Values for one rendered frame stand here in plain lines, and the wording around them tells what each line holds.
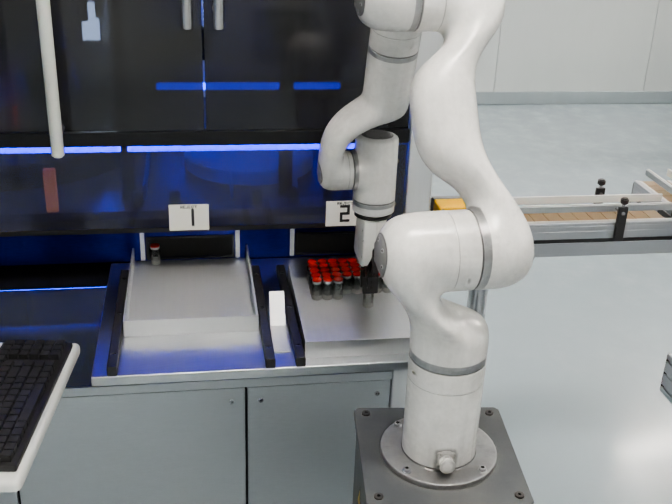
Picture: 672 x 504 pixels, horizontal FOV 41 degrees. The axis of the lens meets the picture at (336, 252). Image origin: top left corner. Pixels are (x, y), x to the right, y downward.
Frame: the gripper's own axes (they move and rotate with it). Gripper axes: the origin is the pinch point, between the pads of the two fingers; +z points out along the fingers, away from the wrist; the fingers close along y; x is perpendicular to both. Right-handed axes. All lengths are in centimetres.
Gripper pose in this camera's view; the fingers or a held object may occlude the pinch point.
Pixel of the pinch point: (369, 281)
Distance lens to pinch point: 184.5
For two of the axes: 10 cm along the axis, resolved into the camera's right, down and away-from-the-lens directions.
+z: -0.4, 9.1, 4.2
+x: 9.9, -0.3, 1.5
